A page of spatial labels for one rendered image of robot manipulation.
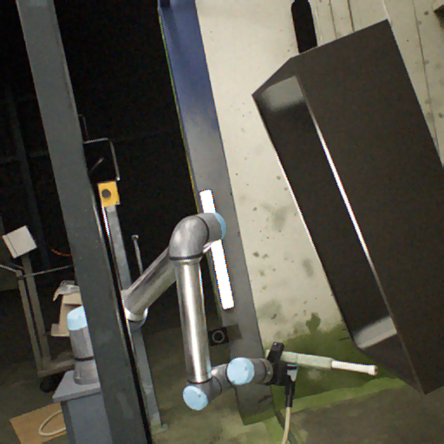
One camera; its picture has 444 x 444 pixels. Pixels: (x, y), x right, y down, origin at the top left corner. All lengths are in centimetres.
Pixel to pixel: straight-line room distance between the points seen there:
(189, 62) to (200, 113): 26
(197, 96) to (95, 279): 206
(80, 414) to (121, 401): 126
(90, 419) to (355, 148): 136
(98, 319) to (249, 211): 202
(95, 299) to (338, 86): 118
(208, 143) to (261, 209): 44
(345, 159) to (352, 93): 21
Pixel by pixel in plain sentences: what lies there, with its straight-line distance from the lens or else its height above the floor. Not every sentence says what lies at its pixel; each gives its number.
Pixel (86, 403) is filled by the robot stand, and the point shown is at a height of 59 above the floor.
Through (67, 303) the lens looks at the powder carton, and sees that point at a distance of 435.
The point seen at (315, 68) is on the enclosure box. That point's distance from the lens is 180.
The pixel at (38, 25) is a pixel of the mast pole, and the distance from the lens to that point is 92.
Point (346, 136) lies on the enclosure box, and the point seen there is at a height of 136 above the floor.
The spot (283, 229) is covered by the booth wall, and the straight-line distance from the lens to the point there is 287.
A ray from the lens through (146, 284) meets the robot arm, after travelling 211.
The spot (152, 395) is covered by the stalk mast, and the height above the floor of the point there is 20.
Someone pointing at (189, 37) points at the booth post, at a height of 206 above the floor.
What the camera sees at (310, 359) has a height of 54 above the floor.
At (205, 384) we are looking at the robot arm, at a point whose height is 61.
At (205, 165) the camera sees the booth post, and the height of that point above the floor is 140.
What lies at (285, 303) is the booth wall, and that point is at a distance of 292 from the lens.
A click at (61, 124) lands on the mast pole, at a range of 88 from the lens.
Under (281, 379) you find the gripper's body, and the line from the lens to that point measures 217.
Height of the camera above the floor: 127
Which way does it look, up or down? 4 degrees down
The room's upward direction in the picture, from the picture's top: 11 degrees counter-clockwise
